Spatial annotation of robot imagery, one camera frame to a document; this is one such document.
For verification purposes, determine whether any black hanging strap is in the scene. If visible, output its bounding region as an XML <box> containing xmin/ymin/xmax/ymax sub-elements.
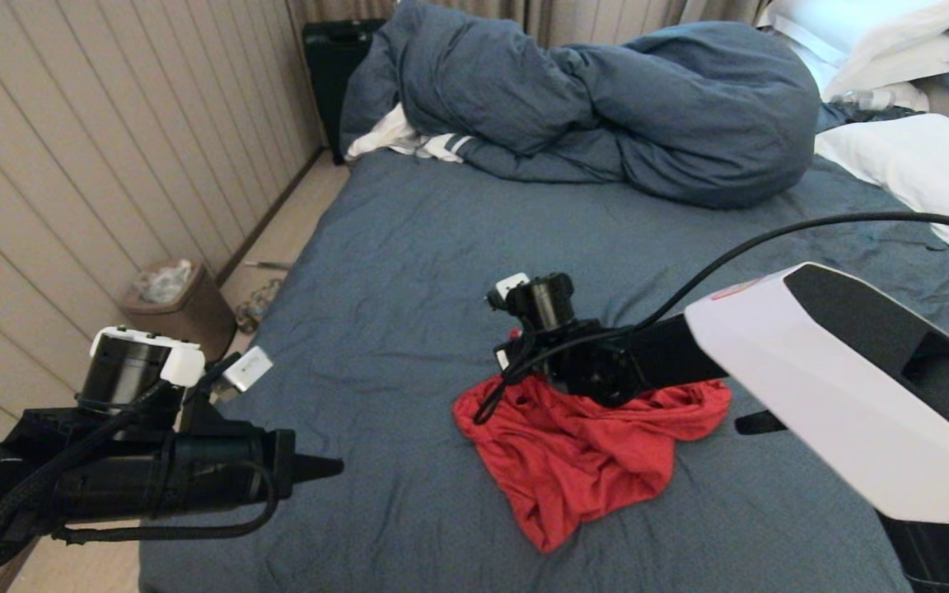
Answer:
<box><xmin>734</xmin><ymin>410</ymin><xmax>788</xmax><ymax>436</ymax></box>

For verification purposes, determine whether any brown trash bin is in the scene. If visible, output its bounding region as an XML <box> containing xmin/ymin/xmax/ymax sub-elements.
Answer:
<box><xmin>119</xmin><ymin>259</ymin><xmax>238</xmax><ymax>363</ymax></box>

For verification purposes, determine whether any pair of slippers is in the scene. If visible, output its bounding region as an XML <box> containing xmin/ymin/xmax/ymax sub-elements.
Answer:
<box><xmin>236</xmin><ymin>278</ymin><xmax>284</xmax><ymax>333</ymax></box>

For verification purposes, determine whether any red T-shirt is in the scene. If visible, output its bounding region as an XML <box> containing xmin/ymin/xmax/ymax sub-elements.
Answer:
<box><xmin>452</xmin><ymin>329</ymin><xmax>732</xmax><ymax>554</ymax></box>

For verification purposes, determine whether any blue-grey bed sheet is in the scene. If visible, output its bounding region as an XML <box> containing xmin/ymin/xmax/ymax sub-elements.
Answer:
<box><xmin>138</xmin><ymin>148</ymin><xmax>949</xmax><ymax>593</ymax></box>

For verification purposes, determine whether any black suitcase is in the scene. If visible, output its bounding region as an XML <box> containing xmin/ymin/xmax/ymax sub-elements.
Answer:
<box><xmin>302</xmin><ymin>20</ymin><xmax>387</xmax><ymax>166</ymax></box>

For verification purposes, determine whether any clear plastic bin bag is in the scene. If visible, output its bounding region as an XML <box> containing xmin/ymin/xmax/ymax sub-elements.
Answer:
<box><xmin>135</xmin><ymin>259</ymin><xmax>194</xmax><ymax>306</ymax></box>

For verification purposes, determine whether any white striped garment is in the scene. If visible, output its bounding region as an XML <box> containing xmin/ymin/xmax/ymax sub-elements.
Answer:
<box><xmin>345</xmin><ymin>103</ymin><xmax>472</xmax><ymax>164</ymax></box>

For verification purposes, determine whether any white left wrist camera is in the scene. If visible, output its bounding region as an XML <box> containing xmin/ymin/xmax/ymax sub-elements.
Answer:
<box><xmin>222</xmin><ymin>346</ymin><xmax>274</xmax><ymax>393</ymax></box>

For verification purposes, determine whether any crumpled blue-grey duvet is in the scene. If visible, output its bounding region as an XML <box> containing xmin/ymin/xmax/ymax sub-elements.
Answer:
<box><xmin>340</xmin><ymin>0</ymin><xmax>820</xmax><ymax>209</ymax></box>

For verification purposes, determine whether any clear plastic bottle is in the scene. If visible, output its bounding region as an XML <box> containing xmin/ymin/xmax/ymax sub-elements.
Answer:
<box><xmin>829</xmin><ymin>89</ymin><xmax>895</xmax><ymax>112</ymax></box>

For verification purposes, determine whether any large white pillow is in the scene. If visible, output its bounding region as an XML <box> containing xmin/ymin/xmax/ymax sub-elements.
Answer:
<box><xmin>814</xmin><ymin>114</ymin><xmax>949</xmax><ymax>281</ymax></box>

